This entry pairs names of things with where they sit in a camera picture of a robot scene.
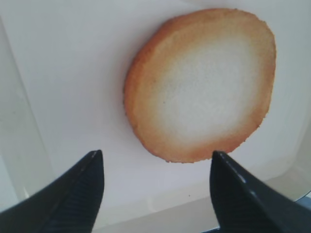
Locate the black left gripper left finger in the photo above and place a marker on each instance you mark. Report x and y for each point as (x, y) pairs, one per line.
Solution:
(70, 204)

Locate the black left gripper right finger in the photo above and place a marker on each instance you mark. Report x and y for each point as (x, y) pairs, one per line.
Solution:
(244, 204)

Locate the toasted bread slice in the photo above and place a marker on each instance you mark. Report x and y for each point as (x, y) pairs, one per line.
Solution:
(202, 82)

